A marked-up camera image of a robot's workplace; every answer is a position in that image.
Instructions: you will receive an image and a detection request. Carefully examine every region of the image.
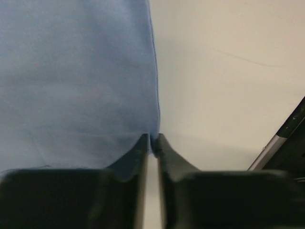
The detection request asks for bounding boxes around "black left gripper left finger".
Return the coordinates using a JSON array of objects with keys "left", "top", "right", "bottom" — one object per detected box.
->
[{"left": 0, "top": 135, "right": 149, "bottom": 229}]

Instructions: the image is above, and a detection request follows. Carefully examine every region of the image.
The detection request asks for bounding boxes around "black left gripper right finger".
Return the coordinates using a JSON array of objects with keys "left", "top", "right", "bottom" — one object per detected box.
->
[{"left": 155, "top": 134, "right": 305, "bottom": 229}]

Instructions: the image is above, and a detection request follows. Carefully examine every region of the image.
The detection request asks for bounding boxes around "light blue long sleeve shirt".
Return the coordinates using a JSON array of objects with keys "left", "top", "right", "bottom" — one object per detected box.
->
[{"left": 0, "top": 0, "right": 160, "bottom": 174}]

